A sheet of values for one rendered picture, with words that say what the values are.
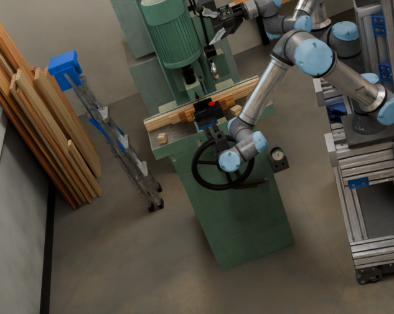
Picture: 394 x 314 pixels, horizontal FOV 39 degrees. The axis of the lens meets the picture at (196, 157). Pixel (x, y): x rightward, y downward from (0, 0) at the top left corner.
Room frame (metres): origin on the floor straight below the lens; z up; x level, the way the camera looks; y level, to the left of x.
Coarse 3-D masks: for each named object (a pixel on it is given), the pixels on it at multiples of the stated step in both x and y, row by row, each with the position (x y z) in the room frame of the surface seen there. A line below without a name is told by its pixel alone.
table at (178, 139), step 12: (228, 108) 2.27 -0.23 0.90; (228, 120) 2.17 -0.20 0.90; (156, 132) 2.32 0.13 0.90; (168, 132) 2.28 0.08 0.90; (180, 132) 2.24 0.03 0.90; (192, 132) 2.19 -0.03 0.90; (156, 144) 2.22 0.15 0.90; (168, 144) 2.18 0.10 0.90; (180, 144) 2.18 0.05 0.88; (192, 144) 2.18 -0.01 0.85; (228, 144) 2.08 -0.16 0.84; (156, 156) 2.18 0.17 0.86
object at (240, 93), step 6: (252, 84) 2.33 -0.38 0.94; (240, 90) 2.32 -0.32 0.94; (246, 90) 2.32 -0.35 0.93; (252, 90) 2.32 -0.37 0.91; (222, 96) 2.33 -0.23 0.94; (234, 96) 2.32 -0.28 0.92; (240, 96) 2.32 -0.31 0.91; (174, 114) 2.35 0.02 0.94; (174, 120) 2.33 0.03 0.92; (180, 120) 2.33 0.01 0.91
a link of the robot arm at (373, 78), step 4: (364, 76) 1.86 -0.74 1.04; (368, 76) 1.84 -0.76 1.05; (372, 76) 1.83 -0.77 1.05; (376, 76) 1.82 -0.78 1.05; (368, 80) 1.80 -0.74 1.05; (372, 80) 1.79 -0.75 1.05; (376, 80) 1.80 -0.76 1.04; (352, 100) 1.84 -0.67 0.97; (352, 104) 1.85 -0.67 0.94; (356, 104) 1.82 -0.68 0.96; (356, 108) 1.82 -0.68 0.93; (360, 108) 1.81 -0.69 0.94; (360, 112) 1.81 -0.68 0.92; (364, 112) 1.80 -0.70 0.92
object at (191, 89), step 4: (196, 76) 2.38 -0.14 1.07; (184, 80) 2.38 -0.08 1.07; (196, 80) 2.33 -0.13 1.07; (184, 84) 2.35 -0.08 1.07; (192, 84) 2.31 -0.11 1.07; (196, 84) 2.30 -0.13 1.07; (188, 88) 2.29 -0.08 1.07; (192, 88) 2.29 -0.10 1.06; (196, 88) 2.29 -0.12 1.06; (200, 88) 2.29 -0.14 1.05; (188, 92) 2.29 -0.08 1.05; (192, 92) 2.29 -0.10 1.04; (200, 92) 2.29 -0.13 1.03; (192, 96) 2.29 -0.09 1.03; (200, 96) 2.29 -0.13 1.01; (204, 96) 2.29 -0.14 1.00; (192, 100) 2.29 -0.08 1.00
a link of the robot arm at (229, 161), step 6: (228, 150) 1.68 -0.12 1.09; (234, 150) 1.66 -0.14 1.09; (222, 156) 1.64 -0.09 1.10; (228, 156) 1.63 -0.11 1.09; (234, 156) 1.62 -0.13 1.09; (240, 156) 1.63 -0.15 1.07; (222, 162) 1.62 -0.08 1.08; (228, 162) 1.62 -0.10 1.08; (234, 162) 1.61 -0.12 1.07; (240, 162) 1.62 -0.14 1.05; (222, 168) 1.62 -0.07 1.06; (228, 168) 1.61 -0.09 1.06; (234, 168) 1.60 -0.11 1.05
